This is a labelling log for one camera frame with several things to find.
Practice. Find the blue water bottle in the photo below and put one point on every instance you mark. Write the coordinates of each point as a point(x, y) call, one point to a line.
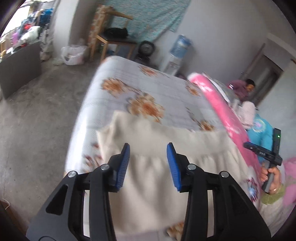
point(180, 47)

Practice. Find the white plastic bag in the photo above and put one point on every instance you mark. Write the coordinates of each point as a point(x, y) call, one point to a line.
point(73, 55)

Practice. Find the wooden chair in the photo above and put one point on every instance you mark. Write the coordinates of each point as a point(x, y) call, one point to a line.
point(101, 34)

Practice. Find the floral grey bed sheet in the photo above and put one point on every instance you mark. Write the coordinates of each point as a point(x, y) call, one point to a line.
point(123, 85)

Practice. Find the child in purple clothes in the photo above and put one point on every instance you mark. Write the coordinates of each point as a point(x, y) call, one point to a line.
point(242, 88)

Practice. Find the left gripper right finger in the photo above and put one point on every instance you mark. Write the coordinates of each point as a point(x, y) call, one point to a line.
point(217, 207)

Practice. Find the lace trimmed grey pillow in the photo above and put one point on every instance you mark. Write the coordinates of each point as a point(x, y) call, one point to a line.
point(227, 93)

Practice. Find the checkered pink white garment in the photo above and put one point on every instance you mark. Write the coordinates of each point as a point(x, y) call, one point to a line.
point(246, 114)

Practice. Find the beige jacket with black stripes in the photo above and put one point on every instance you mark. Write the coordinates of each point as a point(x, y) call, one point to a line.
point(148, 200)

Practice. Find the black item on chair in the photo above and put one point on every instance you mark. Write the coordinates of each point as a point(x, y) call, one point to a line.
point(116, 33)

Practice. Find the person's right hand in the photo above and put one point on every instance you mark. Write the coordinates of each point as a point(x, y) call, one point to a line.
point(272, 174)

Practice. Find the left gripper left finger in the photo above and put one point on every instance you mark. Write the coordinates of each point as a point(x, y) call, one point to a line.
point(79, 207)

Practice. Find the pink floral blanket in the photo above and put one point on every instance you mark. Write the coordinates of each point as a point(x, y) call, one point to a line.
point(236, 131)

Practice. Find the white water dispenser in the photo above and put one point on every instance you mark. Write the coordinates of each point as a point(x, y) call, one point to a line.
point(170, 64)

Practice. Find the teal floral wall cloth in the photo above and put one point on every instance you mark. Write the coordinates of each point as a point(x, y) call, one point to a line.
point(150, 18)

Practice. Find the blue cartoon blanket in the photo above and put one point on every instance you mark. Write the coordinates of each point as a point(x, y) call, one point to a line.
point(261, 133)

